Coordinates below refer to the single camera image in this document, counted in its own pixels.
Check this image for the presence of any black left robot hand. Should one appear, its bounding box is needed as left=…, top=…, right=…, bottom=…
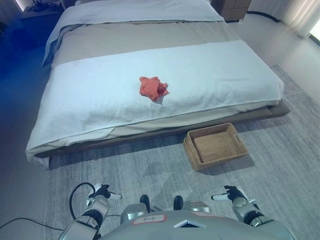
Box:
left=93, top=183, right=123, bottom=201

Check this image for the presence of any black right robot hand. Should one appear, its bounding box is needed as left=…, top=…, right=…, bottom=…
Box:
left=211, top=185, right=248, bottom=202

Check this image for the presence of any red cloth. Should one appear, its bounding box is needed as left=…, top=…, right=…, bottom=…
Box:
left=138, top=75, right=170, bottom=105

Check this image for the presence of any rectangular wooden basket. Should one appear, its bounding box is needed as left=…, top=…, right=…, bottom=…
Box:
left=182, top=122, right=249, bottom=172

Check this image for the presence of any white folded bed sheet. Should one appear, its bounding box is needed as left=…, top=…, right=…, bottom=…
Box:
left=41, top=0, right=225, bottom=67

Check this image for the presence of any silver right robot leg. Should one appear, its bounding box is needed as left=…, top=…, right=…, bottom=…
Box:
left=173, top=195, right=211, bottom=217

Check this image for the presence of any grey rug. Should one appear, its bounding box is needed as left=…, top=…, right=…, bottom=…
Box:
left=44, top=64, right=320, bottom=240

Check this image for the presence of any silver robot torso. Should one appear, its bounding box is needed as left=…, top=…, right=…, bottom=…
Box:
left=99, top=209, right=301, bottom=240

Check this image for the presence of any brown wooden nightstand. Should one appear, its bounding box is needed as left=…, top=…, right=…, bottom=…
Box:
left=209, top=0, right=249, bottom=24

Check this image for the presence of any white curtain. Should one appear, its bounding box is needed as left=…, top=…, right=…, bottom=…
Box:
left=274, top=0, right=320, bottom=39

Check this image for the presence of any black looped wrist cable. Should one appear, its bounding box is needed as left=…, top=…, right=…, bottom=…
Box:
left=69, top=182, right=98, bottom=222

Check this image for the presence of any thin black floor cable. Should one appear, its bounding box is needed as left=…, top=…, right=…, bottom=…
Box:
left=0, top=217, right=66, bottom=232

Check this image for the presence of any brown bed frame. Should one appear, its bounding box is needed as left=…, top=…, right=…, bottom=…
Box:
left=33, top=101, right=292, bottom=166

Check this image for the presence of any thick black floor cable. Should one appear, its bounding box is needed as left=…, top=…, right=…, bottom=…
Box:
left=246, top=9, right=280, bottom=24

